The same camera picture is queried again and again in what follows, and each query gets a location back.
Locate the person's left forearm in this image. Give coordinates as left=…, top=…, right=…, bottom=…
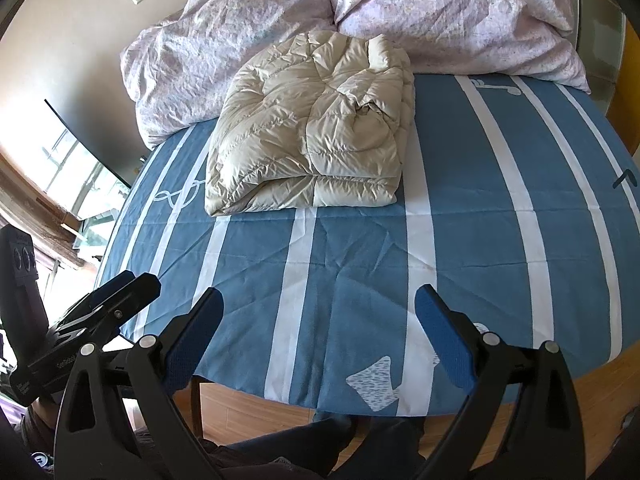
left=22, top=402, right=58, bottom=443

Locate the lilac crumpled quilt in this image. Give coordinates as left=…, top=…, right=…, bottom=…
left=320, top=0, right=592, bottom=93
left=120, top=0, right=337, bottom=150

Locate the brown wooden cabinet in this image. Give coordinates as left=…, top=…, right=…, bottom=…
left=0, top=160, right=86, bottom=266

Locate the blue striped bed sheet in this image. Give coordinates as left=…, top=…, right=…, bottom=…
left=95, top=72, right=640, bottom=416

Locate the person's leg in jeans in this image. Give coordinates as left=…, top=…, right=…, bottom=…
left=225, top=412, right=361, bottom=480
left=350, top=415, right=426, bottom=480

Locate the wooden wardrobe with glass doors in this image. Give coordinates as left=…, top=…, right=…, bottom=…
left=530, top=0, right=640, bottom=151

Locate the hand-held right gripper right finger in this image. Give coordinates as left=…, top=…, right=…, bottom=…
left=414, top=284, right=573, bottom=480

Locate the black flat screen television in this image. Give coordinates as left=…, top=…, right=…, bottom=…
left=42, top=97, right=146, bottom=211

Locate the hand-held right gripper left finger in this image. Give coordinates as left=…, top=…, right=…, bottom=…
left=52, top=286, right=224, bottom=480

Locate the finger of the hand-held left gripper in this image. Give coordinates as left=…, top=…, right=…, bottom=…
left=75, top=272, right=162, bottom=347
left=62, top=269, right=139, bottom=319

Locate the glass television stand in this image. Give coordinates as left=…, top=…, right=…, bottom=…
left=72, top=210, right=108, bottom=251

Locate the beige down jacket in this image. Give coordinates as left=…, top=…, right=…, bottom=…
left=204, top=30, right=417, bottom=217

